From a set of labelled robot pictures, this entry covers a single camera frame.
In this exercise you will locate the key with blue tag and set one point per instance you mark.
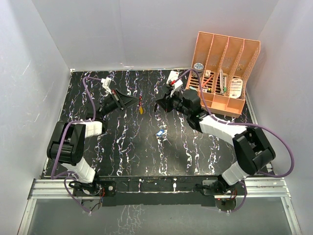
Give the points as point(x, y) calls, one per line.
point(160, 133)

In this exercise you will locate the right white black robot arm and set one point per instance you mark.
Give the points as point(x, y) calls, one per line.
point(252, 148)

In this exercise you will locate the pink desk organizer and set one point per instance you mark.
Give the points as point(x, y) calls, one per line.
point(224, 64)

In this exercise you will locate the white cardboard box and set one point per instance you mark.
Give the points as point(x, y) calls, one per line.
point(172, 77)

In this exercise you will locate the red S carabiner keyring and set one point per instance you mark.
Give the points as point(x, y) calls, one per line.
point(140, 99)

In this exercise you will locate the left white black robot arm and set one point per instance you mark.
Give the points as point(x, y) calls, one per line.
point(67, 142)

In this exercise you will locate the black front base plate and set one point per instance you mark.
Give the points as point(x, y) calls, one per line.
point(207, 192)

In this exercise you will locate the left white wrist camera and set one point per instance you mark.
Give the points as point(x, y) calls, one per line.
point(106, 84)

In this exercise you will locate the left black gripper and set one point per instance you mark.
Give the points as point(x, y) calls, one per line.
point(127, 101)

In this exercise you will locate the grey tape roll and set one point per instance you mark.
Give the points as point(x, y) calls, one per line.
point(198, 68)

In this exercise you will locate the white packaged card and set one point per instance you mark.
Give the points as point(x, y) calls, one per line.
point(236, 87)

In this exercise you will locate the pens in organizer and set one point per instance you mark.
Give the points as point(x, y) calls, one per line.
point(223, 82)

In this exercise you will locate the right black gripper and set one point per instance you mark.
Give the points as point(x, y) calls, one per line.
point(162, 102)

